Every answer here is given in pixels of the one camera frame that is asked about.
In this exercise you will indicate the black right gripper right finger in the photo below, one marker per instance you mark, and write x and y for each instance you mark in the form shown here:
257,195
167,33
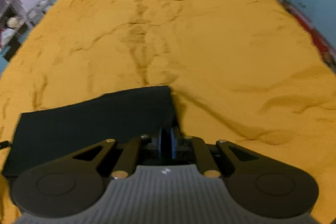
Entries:
259,184

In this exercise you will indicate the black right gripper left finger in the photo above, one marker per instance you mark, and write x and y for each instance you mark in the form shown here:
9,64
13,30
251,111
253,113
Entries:
73,183

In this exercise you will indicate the black pants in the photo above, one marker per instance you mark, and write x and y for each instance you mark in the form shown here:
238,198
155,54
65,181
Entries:
46,135

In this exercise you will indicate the mustard yellow bed cover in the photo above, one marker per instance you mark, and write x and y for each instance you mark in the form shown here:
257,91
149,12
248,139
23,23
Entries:
240,70

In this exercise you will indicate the cluttered shelf unit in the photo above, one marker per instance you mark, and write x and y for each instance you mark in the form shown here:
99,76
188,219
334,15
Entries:
14,17

